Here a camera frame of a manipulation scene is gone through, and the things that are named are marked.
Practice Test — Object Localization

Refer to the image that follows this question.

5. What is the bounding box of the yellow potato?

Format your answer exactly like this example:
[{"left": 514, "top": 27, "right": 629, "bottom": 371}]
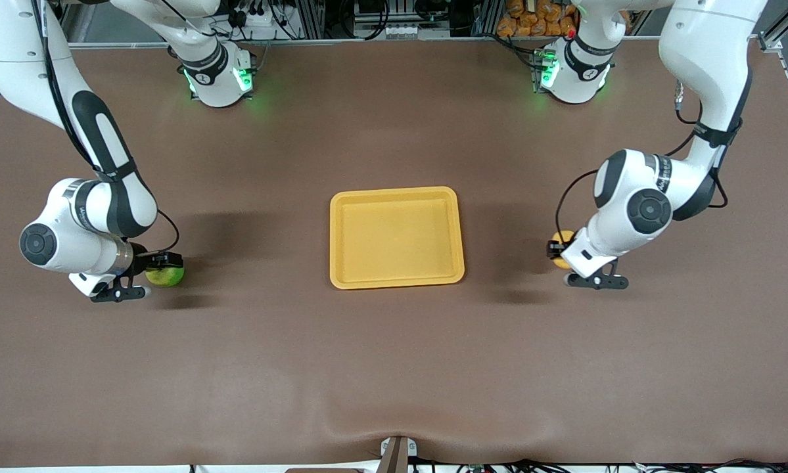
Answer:
[{"left": 551, "top": 230, "right": 576, "bottom": 271}]

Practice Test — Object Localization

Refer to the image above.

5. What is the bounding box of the green apple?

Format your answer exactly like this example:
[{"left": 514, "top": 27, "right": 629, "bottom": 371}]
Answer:
[{"left": 145, "top": 265, "right": 185, "bottom": 288}]

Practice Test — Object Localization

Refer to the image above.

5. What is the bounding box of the yellow plastic tray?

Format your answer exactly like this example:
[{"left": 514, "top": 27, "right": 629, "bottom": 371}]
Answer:
[{"left": 330, "top": 187, "right": 465, "bottom": 290}]

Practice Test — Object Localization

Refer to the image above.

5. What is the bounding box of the brown table mat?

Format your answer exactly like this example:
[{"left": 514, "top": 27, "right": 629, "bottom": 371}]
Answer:
[{"left": 0, "top": 38, "right": 788, "bottom": 468}]

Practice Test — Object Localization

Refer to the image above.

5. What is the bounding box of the bag of orange items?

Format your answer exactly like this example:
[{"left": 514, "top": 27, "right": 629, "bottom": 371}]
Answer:
[{"left": 497, "top": 0, "right": 578, "bottom": 37}]

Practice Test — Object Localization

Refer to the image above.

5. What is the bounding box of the white power strip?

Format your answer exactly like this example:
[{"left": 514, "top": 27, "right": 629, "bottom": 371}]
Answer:
[{"left": 226, "top": 5, "right": 283, "bottom": 31}]

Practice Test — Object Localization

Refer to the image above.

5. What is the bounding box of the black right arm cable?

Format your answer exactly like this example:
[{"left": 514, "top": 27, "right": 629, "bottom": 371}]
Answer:
[{"left": 31, "top": 0, "right": 181, "bottom": 257}]

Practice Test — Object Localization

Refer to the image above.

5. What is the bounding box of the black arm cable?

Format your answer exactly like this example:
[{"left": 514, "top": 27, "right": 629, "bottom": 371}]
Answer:
[
  {"left": 554, "top": 76, "right": 731, "bottom": 245},
  {"left": 31, "top": 0, "right": 181, "bottom": 257}
]

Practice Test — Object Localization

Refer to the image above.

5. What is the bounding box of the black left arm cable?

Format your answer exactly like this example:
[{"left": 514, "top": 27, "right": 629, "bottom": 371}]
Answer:
[{"left": 554, "top": 76, "right": 731, "bottom": 245}]

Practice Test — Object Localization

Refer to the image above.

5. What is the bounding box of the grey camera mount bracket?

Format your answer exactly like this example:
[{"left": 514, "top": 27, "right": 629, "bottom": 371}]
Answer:
[{"left": 380, "top": 436, "right": 418, "bottom": 473}]

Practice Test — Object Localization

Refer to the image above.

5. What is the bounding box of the silver table edge rail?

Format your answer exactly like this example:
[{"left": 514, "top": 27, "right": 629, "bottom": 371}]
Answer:
[{"left": 68, "top": 34, "right": 761, "bottom": 51}]

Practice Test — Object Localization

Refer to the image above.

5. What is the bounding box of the aluminium frame post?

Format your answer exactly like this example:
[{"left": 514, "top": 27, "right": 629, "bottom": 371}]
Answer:
[{"left": 755, "top": 0, "right": 788, "bottom": 53}]

